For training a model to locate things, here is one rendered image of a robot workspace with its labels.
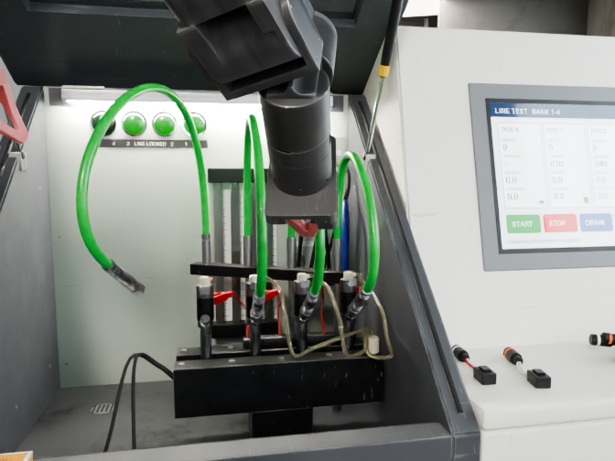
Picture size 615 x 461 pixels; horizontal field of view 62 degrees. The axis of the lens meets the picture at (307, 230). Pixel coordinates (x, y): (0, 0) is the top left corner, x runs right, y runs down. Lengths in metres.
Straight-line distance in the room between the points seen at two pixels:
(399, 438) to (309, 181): 0.38
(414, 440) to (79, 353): 0.76
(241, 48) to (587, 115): 0.86
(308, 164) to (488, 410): 0.43
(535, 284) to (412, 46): 0.49
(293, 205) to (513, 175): 0.62
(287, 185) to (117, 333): 0.78
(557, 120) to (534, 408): 0.56
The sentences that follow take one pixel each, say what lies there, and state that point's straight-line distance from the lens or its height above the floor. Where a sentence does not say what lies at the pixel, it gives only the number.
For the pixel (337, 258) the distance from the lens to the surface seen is 0.95.
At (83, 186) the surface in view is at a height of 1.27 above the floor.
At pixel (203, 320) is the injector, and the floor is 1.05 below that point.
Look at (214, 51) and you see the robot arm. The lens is 0.38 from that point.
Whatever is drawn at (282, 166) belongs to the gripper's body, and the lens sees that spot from 0.45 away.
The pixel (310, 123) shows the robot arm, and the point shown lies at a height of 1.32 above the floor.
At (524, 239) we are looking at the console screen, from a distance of 1.01.
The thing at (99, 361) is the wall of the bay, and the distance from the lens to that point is 1.21.
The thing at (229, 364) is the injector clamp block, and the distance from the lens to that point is 0.85.
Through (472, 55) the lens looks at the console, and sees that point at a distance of 1.06.
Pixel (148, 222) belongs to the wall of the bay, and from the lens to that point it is 1.13.
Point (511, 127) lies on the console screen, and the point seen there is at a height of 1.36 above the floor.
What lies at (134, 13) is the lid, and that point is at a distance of 1.02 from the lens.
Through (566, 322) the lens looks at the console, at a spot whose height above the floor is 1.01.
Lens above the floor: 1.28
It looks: 7 degrees down
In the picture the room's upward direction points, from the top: straight up
